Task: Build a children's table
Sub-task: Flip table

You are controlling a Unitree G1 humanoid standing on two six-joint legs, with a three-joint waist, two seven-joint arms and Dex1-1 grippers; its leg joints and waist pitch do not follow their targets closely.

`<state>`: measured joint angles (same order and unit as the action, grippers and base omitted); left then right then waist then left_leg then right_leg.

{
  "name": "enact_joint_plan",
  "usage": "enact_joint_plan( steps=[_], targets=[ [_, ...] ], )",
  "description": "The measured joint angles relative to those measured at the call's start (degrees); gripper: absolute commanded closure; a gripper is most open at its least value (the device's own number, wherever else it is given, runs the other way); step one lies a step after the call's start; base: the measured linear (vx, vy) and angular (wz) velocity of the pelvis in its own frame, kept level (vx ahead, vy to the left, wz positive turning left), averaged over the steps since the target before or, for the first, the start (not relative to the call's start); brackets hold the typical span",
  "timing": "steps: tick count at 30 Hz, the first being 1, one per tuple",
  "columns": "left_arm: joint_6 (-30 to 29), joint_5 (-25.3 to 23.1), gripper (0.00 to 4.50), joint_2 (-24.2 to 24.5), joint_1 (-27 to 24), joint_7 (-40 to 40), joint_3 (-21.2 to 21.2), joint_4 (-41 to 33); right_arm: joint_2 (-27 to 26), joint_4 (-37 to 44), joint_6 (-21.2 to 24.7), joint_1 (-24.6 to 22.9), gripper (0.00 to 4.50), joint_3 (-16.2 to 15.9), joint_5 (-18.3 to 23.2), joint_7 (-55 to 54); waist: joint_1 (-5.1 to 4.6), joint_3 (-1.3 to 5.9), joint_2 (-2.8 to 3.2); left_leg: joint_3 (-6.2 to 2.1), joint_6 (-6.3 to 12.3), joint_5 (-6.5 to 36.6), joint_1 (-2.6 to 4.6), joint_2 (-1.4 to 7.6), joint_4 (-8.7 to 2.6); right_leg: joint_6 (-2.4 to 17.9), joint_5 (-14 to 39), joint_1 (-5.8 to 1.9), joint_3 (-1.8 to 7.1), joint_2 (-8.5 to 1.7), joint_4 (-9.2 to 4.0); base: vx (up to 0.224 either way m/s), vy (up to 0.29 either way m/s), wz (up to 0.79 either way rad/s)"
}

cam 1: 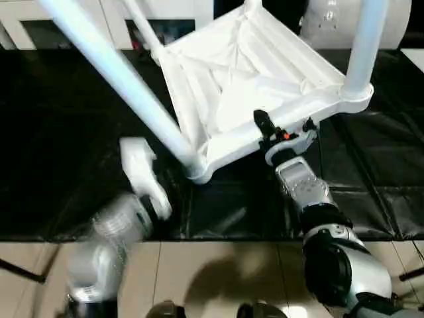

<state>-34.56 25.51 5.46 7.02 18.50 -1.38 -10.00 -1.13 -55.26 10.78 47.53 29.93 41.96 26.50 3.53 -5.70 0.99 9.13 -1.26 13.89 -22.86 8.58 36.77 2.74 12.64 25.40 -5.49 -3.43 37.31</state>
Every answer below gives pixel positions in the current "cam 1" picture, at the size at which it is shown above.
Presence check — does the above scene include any black table frame leg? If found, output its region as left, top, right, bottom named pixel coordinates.
left=398, top=266, right=424, bottom=283
left=0, top=256, right=46, bottom=286

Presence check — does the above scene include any dark robot lower body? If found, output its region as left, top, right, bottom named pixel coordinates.
left=148, top=299, right=299, bottom=318

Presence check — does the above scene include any black cabinet with yellow label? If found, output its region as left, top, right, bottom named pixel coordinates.
left=261, top=0, right=309, bottom=38

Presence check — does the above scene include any white glass-door cabinet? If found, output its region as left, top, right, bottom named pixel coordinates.
left=0, top=0, right=215, bottom=51

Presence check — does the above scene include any white flat board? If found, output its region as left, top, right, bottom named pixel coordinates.
left=399, top=47, right=424, bottom=78

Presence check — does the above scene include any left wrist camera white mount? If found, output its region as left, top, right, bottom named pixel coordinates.
left=118, top=136, right=174, bottom=221

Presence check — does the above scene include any white plastic table top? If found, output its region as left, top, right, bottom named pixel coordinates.
left=158, top=0, right=376, bottom=185

